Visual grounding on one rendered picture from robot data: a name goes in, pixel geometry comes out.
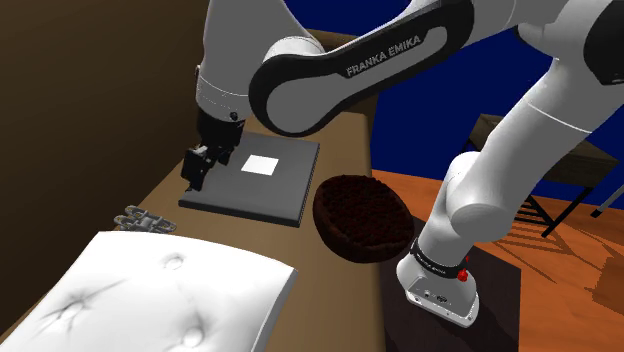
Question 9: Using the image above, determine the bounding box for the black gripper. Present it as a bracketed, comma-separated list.
[180, 108, 246, 193]

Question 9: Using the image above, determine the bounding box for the grey flat book white label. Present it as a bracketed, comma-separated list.
[177, 131, 321, 229]

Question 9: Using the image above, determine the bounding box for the grey metal hinge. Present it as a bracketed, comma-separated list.
[113, 204, 178, 235]

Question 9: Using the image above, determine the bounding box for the white tufted cushion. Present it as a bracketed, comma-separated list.
[0, 230, 300, 352]

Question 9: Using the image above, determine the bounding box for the dark brown round basket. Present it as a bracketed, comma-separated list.
[311, 173, 417, 265]

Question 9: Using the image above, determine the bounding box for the brown wooden table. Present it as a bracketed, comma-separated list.
[0, 29, 387, 352]

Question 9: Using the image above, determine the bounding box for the dark robot stand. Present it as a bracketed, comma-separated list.
[379, 216, 522, 352]

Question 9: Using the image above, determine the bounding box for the brown table with black legs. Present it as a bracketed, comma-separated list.
[459, 113, 621, 239]

